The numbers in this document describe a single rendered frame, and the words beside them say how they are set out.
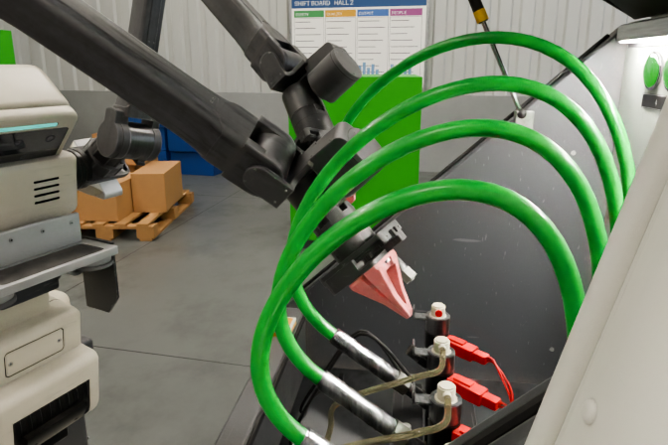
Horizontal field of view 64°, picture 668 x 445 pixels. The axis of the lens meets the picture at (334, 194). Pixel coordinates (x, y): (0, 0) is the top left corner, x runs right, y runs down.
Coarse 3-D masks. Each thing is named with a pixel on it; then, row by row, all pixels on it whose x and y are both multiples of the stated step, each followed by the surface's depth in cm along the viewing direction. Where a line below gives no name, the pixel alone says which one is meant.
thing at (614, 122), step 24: (432, 48) 63; (456, 48) 62; (528, 48) 58; (552, 48) 57; (576, 72) 56; (360, 96) 70; (600, 96) 55; (624, 144) 55; (624, 168) 55; (624, 192) 56
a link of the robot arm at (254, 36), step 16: (208, 0) 92; (224, 0) 89; (240, 0) 89; (224, 16) 89; (240, 16) 87; (256, 16) 87; (240, 32) 87; (256, 32) 84; (272, 32) 85; (256, 48) 83; (272, 48) 81; (288, 48) 86; (256, 64) 83; (288, 64) 81
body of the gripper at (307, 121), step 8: (312, 104) 78; (296, 112) 78; (304, 112) 78; (312, 112) 77; (320, 112) 78; (296, 120) 78; (304, 120) 77; (312, 120) 77; (320, 120) 77; (328, 120) 78; (296, 128) 78; (304, 128) 73; (312, 128) 73; (320, 128) 76; (328, 128) 76; (296, 136) 79; (304, 136) 73; (312, 136) 73; (296, 144) 75; (304, 144) 75
